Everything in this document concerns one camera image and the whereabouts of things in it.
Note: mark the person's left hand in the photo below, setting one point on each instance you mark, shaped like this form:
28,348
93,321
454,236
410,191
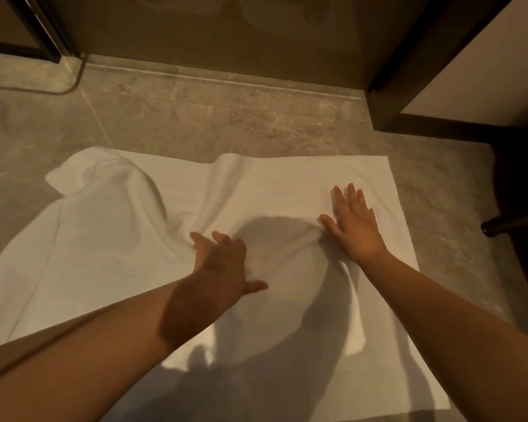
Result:
222,272

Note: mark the person's right hand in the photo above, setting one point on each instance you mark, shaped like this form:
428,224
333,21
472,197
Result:
356,232

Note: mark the white towel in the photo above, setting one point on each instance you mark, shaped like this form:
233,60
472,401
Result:
268,184

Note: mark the person's right forearm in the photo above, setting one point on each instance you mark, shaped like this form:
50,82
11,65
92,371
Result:
466,338

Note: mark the person's left forearm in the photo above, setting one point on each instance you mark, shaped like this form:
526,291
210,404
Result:
92,356

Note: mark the dark shelf leg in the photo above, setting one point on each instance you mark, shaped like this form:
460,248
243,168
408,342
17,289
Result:
510,225

